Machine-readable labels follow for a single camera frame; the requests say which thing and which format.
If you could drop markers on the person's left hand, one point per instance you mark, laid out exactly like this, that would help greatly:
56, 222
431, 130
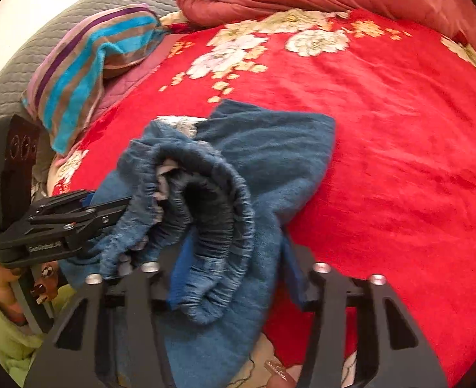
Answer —
40, 287

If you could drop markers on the blue pants with lace trim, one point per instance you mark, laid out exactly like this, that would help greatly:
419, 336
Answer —
262, 161

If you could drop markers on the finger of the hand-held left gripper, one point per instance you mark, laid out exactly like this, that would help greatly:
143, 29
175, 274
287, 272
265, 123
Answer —
70, 201
100, 216

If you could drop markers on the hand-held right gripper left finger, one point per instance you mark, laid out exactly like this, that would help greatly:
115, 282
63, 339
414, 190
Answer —
178, 281

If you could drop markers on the person's left forearm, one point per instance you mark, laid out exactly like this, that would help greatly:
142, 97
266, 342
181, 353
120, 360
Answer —
3, 343

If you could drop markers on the pink quilted pillow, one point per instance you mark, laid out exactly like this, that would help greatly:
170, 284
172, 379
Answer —
133, 72

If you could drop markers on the striped towel pillow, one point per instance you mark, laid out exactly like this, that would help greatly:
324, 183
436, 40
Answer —
84, 76

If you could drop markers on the red floral blanket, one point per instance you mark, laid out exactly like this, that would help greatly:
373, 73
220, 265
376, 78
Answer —
383, 149

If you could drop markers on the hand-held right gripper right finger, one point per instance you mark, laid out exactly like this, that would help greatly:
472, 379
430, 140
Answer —
302, 287

